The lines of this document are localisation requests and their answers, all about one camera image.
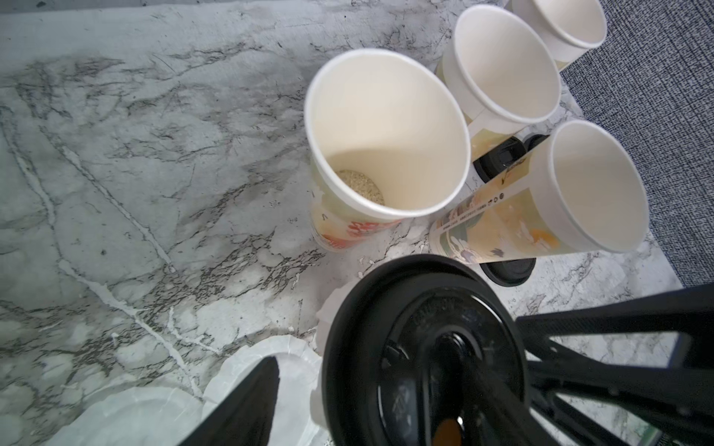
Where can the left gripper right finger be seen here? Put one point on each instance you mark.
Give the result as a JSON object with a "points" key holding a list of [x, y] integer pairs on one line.
{"points": [[502, 407]]}

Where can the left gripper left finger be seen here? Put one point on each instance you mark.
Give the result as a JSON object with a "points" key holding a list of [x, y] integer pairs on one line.
{"points": [[245, 417]]}

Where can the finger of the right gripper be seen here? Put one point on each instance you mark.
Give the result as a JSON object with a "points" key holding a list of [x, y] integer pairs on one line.
{"points": [[678, 402], [687, 312]]}

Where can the white leak-proof paper disc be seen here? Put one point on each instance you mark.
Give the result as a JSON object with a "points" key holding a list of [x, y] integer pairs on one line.
{"points": [[139, 416], [299, 370]]}

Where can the red white paper cup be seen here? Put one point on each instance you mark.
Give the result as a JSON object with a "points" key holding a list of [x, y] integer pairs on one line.
{"points": [[388, 142]]}

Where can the black cup lid middle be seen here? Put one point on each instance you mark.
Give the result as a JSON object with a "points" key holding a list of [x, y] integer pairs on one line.
{"points": [[509, 273]]}

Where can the cream paper cup front right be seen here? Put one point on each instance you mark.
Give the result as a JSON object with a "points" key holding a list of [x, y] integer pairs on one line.
{"points": [[577, 191]]}

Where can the cream paper cup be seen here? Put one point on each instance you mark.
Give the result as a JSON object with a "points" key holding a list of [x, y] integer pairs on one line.
{"points": [[577, 191], [501, 74], [569, 28]]}

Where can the black cup lid back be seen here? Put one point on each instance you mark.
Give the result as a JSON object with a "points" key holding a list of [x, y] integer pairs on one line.
{"points": [[504, 156]]}

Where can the cream paper cup back middle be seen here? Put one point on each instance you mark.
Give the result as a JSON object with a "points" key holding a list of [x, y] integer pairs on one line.
{"points": [[501, 74]]}

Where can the cream paper cup back right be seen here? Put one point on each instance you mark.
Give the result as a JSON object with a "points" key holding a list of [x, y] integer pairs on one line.
{"points": [[569, 28]]}

